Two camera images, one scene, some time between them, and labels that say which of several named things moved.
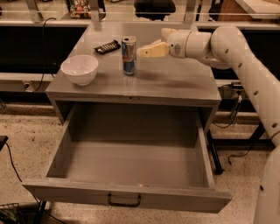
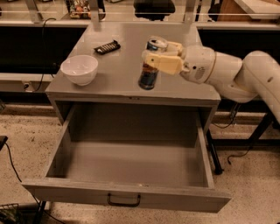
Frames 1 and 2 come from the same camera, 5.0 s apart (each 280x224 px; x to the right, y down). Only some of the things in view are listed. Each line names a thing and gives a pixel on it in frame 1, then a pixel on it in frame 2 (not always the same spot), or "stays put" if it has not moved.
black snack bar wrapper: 108,47 stays put
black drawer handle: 133,206 stays put
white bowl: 80,69 stays put
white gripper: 178,44 → 199,63
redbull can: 129,54 → 149,75
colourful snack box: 80,9 stays put
